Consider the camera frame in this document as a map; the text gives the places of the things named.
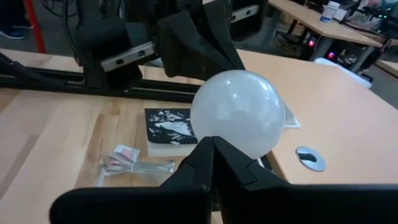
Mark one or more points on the red post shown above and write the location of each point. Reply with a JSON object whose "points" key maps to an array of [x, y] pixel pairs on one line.
{"points": [[34, 28]]}

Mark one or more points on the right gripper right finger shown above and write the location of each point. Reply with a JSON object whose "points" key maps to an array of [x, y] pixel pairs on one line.
{"points": [[295, 205]]}

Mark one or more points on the white plastic object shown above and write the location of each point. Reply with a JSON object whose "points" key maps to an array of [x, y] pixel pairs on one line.
{"points": [[342, 71]]}

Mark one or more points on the clear plastic packaging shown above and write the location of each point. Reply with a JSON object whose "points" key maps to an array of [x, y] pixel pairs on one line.
{"points": [[136, 168]]}

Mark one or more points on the light wood desk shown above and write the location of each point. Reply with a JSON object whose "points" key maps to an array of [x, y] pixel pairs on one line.
{"points": [[342, 130], [326, 29]]}

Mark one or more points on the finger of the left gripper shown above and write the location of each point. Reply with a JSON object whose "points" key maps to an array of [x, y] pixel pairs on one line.
{"points": [[225, 34], [189, 46]]}

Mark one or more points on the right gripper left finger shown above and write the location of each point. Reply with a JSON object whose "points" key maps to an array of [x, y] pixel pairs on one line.
{"points": [[140, 205]]}

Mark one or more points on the person's foot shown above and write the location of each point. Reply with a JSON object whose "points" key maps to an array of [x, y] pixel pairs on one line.
{"points": [[12, 33]]}

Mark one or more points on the white lightbulb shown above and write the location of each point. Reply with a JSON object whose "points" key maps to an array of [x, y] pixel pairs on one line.
{"points": [[239, 112]]}

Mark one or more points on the black aluminium table frame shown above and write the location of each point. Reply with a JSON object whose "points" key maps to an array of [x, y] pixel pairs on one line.
{"points": [[46, 82]]}

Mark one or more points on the black paperback book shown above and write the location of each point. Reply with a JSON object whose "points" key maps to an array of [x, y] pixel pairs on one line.
{"points": [[168, 124]]}

